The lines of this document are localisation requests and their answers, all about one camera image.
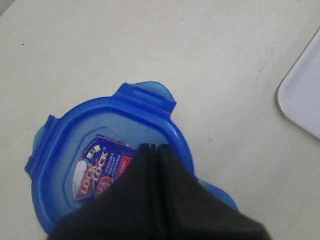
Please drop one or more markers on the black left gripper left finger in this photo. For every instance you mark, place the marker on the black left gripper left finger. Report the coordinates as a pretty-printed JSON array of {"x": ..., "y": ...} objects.
[{"x": 131, "y": 209}]

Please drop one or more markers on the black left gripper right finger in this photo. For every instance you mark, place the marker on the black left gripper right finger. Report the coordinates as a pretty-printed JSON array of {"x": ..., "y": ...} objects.
[{"x": 190, "y": 212}]

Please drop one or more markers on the blue plastic locking lid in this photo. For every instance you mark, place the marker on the blue plastic locking lid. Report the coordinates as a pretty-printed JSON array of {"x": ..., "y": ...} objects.
[{"x": 77, "y": 157}]

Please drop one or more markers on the white rectangular plastic tray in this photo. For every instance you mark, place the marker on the white rectangular plastic tray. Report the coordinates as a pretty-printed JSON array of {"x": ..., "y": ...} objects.
[{"x": 298, "y": 96}]

